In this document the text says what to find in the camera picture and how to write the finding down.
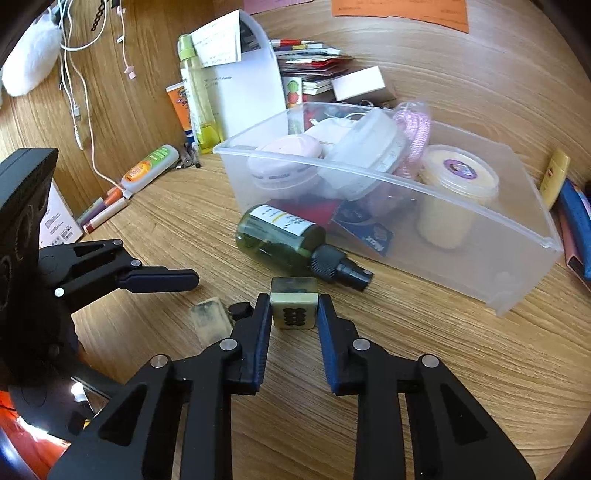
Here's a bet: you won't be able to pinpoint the white marker red cap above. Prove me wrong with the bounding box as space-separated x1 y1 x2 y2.
83 198 129 234

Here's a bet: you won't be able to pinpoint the white plush toy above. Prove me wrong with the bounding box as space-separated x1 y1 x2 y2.
0 9 63 97

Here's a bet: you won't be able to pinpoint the green backed mahjong tile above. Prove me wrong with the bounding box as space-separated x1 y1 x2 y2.
270 277 320 329

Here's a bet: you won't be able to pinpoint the yellow tube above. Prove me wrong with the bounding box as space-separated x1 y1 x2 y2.
539 148 571 209

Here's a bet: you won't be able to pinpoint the translucent rectangular block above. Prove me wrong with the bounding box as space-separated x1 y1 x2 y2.
190 299 234 347

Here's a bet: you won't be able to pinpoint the black chain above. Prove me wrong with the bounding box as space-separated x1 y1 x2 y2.
90 0 110 33

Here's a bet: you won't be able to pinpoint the pink round jar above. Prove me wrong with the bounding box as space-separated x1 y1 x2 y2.
247 136 324 191

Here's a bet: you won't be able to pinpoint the white charging cable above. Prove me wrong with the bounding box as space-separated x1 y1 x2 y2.
58 0 123 188

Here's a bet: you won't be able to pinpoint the white printed card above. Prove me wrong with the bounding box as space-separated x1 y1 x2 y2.
39 180 85 247

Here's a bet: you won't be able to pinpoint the stack of booklets and cards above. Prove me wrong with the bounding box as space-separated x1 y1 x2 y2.
272 46 356 95

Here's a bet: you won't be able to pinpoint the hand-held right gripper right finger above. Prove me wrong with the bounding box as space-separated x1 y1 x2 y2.
316 292 536 480

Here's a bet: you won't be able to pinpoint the yellow cream jar purple label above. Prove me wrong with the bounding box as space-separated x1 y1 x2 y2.
416 144 500 250

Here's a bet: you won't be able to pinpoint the markers on table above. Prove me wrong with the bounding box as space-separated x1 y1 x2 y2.
76 185 123 227

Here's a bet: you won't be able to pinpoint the clear plastic storage bin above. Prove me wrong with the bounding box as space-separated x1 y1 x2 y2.
213 102 565 317

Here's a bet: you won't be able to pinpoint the pink paper sheet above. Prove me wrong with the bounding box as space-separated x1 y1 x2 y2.
243 0 315 14

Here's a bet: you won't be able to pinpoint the fruit sticker sheet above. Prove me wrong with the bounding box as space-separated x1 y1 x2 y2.
284 76 304 134

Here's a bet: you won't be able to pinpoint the orange and white tube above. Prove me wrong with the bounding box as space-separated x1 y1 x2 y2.
166 82 199 144

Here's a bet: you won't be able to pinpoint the white tube orange green label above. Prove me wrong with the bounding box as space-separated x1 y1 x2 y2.
120 144 181 195

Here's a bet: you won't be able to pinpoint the white folded paper sheet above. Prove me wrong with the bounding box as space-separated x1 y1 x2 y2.
189 9 289 141

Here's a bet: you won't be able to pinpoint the dark green spray bottle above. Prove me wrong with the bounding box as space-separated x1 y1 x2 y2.
235 204 375 292

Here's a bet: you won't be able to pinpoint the yellow spray bottle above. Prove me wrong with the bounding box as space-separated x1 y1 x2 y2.
178 34 223 148

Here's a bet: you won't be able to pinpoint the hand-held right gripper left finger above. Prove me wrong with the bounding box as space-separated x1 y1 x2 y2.
46 292 273 480

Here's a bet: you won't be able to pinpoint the clear round lidded container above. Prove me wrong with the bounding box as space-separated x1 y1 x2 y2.
318 108 409 201

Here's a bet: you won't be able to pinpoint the metal keys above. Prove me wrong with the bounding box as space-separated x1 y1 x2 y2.
181 141 203 169

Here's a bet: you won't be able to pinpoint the pink case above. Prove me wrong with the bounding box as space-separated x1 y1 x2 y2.
551 208 591 278

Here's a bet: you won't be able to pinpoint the dark blue packet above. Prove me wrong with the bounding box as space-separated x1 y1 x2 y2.
332 200 395 257

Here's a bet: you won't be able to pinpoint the orange cloth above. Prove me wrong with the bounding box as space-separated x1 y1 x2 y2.
0 392 70 480

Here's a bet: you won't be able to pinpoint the blue pencil case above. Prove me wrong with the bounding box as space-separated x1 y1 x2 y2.
556 179 591 281

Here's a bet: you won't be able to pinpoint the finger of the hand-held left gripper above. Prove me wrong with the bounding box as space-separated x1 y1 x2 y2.
39 239 200 315

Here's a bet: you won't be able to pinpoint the small white box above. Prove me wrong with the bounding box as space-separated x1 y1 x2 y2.
331 65 397 102

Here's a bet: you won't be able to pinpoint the orange paper sheet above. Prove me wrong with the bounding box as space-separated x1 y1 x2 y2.
331 0 469 34

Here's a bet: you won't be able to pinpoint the pink coiled cord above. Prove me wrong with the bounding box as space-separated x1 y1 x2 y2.
392 102 432 178

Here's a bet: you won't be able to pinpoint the wooden desktop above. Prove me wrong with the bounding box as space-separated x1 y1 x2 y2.
0 0 591 480

